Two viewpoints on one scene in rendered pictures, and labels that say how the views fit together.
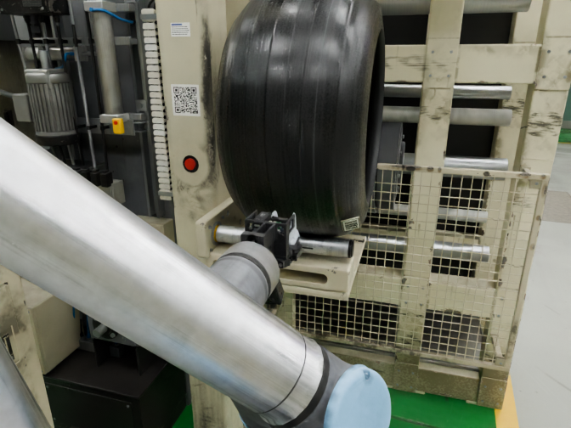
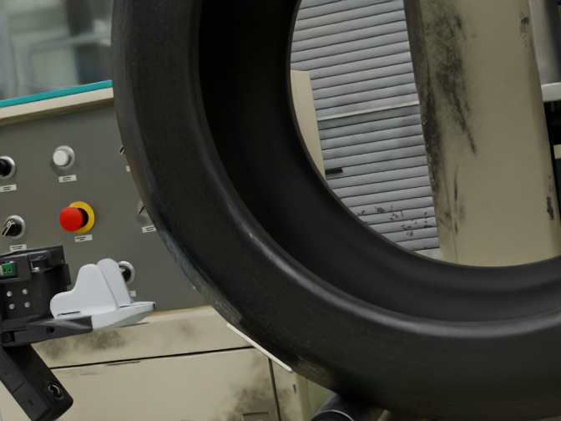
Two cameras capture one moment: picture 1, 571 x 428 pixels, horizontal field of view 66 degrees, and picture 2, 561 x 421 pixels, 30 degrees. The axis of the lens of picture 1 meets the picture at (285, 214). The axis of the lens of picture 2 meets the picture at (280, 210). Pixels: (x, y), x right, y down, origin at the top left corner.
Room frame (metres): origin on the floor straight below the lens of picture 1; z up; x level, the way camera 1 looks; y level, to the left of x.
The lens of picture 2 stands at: (0.91, -0.95, 1.12)
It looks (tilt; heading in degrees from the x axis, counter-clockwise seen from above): 3 degrees down; 90
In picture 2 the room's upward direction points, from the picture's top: 9 degrees counter-clockwise
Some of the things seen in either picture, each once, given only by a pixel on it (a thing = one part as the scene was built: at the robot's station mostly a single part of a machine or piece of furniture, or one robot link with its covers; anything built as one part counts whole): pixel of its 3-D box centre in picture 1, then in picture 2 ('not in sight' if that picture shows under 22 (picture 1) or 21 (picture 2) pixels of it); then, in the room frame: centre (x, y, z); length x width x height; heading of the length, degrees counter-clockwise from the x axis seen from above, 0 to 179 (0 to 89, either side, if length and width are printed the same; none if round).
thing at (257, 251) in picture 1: (245, 273); not in sight; (0.57, 0.06, 1.02); 0.10 x 0.05 x 0.09; 73
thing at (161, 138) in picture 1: (163, 109); not in sight; (1.16, 0.32, 1.19); 0.05 x 0.04 x 0.48; 164
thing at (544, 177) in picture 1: (383, 262); not in sight; (1.36, -0.34, 0.65); 0.90 x 0.02 x 0.70; 74
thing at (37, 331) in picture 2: (288, 249); (53, 327); (0.70, 0.00, 1.00); 0.09 x 0.05 x 0.02; 163
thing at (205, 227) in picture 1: (234, 214); not in sight; (1.16, 0.15, 0.90); 0.40 x 0.03 x 0.10; 164
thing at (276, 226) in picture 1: (265, 247); (2, 301); (0.65, 0.03, 1.03); 0.12 x 0.08 x 0.09; 163
